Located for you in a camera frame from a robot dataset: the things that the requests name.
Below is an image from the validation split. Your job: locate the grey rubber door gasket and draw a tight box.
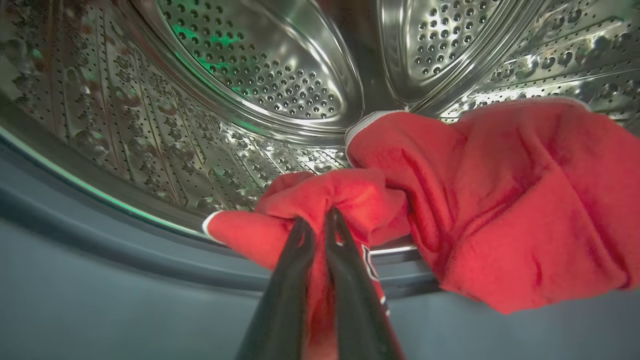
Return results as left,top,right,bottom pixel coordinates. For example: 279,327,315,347
0,95,640,360

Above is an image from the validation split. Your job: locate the red and white cloth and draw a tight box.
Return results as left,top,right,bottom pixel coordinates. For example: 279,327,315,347
202,97,640,360

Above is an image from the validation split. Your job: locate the steel perforated washer drum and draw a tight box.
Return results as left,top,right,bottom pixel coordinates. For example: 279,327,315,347
0,0,640,251

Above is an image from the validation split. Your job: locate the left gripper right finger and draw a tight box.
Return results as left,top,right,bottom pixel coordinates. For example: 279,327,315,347
324,206,406,360

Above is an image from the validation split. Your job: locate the white front-load washing machine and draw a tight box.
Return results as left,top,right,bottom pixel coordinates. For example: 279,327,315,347
0,0,640,360

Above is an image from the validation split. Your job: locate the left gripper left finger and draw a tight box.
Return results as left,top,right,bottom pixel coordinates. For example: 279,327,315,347
235,216,317,360

